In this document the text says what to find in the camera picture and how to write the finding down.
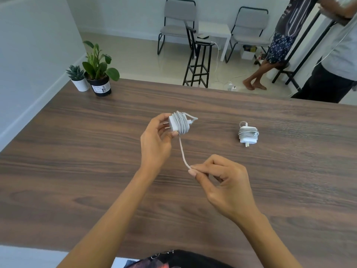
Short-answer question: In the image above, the person's left hand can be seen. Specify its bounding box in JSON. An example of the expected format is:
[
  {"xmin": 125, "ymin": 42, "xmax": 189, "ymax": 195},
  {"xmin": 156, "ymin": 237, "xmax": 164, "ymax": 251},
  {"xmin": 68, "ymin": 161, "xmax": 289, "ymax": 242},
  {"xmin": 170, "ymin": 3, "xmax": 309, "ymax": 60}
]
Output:
[{"xmin": 139, "ymin": 113, "xmax": 179, "ymax": 179}]

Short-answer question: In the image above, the person's right hand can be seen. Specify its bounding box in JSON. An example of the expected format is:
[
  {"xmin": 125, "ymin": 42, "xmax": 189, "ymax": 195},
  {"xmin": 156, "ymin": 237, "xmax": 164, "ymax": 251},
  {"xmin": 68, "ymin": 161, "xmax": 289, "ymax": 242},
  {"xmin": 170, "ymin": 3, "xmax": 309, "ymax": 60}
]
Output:
[{"xmin": 188, "ymin": 154, "xmax": 263, "ymax": 225}]

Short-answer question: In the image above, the long white charging cable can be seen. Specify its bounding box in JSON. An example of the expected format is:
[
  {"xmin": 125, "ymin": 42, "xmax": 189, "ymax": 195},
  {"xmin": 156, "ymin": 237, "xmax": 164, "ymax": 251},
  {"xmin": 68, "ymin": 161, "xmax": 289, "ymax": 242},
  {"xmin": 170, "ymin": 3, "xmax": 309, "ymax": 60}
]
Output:
[{"xmin": 171, "ymin": 111, "xmax": 199, "ymax": 170}]

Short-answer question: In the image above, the grey-white braided charger cable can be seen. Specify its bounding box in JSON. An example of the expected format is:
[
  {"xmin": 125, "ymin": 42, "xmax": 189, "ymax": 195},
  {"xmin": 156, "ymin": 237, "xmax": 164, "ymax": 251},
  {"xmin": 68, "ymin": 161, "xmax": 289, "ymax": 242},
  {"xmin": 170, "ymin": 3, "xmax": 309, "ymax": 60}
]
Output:
[{"xmin": 238, "ymin": 121, "xmax": 260, "ymax": 138}]

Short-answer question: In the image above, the person's left forearm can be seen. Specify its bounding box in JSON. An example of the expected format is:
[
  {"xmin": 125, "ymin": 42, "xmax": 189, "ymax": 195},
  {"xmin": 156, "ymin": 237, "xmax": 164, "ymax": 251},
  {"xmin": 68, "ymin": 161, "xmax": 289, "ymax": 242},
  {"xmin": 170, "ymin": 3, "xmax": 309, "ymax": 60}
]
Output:
[{"xmin": 57, "ymin": 170, "xmax": 152, "ymax": 268}]

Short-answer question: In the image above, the green plant in black pot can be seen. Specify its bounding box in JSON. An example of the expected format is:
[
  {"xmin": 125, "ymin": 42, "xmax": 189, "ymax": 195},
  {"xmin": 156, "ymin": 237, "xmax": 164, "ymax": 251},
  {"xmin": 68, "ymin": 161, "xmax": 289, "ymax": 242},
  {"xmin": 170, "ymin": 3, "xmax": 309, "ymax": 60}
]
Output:
[{"xmin": 82, "ymin": 41, "xmax": 120, "ymax": 97}]

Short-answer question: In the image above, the succulent in white pot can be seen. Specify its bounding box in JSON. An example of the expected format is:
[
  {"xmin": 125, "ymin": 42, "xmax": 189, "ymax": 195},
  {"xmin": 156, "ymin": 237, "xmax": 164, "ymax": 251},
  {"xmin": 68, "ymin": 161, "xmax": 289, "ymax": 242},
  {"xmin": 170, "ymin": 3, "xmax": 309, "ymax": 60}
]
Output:
[{"xmin": 66, "ymin": 65, "xmax": 90, "ymax": 92}]

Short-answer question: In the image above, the black bar stool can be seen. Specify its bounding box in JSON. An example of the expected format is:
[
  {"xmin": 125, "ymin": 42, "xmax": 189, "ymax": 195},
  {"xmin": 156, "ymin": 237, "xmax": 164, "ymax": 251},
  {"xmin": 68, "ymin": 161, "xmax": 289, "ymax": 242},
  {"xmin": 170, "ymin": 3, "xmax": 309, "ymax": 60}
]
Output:
[{"xmin": 183, "ymin": 20, "xmax": 219, "ymax": 88}]

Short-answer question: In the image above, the small white box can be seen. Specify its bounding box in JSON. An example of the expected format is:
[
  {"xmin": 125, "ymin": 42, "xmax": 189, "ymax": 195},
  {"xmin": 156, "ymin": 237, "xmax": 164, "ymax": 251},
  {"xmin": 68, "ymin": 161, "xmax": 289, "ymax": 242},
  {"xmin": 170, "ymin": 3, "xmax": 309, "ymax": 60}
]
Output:
[{"xmin": 240, "ymin": 45, "xmax": 257, "ymax": 60}]

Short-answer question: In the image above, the white side table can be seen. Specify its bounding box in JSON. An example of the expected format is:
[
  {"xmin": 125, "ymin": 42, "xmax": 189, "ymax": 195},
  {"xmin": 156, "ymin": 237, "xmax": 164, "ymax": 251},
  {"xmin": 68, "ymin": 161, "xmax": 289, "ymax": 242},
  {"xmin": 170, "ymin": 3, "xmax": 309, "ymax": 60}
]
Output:
[{"xmin": 198, "ymin": 21, "xmax": 232, "ymax": 62}]

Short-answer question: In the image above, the grey folding chair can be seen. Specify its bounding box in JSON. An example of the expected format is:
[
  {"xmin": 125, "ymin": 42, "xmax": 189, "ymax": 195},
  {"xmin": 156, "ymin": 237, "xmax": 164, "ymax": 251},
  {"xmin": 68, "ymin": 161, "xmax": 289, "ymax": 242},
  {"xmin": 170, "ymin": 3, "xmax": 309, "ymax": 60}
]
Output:
[
  {"xmin": 157, "ymin": 0, "xmax": 197, "ymax": 55},
  {"xmin": 225, "ymin": 7, "xmax": 270, "ymax": 64}
]

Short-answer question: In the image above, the black metal desk frame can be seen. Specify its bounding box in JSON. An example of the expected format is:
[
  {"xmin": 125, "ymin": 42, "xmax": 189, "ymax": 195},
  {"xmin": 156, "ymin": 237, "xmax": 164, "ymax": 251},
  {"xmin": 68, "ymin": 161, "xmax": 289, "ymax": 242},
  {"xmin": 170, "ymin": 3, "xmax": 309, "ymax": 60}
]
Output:
[{"xmin": 272, "ymin": 11, "xmax": 337, "ymax": 91}]

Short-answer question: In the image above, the long thin white cable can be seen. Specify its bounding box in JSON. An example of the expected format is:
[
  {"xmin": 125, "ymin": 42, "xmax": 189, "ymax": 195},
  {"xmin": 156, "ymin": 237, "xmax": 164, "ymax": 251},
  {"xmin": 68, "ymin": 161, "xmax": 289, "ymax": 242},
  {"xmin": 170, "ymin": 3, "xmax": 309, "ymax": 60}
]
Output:
[{"xmin": 313, "ymin": 25, "xmax": 352, "ymax": 67}]

